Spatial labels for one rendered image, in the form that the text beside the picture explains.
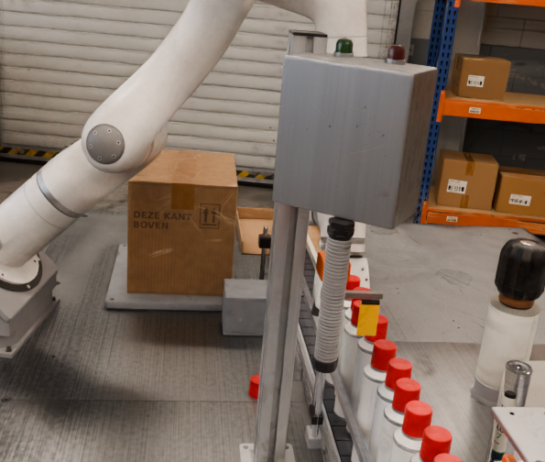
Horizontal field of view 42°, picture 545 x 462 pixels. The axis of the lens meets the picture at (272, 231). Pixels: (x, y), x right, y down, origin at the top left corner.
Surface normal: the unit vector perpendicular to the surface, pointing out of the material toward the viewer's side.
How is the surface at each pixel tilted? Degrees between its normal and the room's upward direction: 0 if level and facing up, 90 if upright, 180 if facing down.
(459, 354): 0
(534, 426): 0
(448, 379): 0
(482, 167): 90
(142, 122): 69
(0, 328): 90
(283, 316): 90
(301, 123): 90
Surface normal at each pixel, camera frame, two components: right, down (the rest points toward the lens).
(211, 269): 0.08, 0.34
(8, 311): 0.77, -0.58
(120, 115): 0.06, -0.17
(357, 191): -0.48, 0.26
